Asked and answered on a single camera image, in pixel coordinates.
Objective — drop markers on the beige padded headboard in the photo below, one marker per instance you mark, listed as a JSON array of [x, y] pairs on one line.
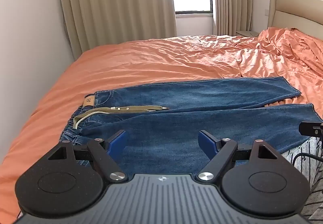
[[292, 12]]

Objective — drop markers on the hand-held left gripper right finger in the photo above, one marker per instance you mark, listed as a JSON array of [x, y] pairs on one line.
[[205, 143]]

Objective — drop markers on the blue denim pants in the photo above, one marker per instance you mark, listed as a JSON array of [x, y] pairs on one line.
[[176, 125]]

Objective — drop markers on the olive fabric belt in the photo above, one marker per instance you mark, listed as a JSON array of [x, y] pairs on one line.
[[136, 108]]

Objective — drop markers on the wide beige curtain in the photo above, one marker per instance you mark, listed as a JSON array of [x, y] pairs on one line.
[[116, 1]]

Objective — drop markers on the bed with orange sheet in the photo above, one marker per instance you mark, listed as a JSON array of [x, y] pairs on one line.
[[141, 62]]

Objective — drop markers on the beige nightstand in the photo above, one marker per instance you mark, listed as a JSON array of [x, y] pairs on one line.
[[246, 33]]

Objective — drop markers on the person's patterned grey clothing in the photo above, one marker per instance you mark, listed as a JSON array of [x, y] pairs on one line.
[[315, 188]]

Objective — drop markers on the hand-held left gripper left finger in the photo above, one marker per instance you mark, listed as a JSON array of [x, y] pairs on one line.
[[116, 143]]

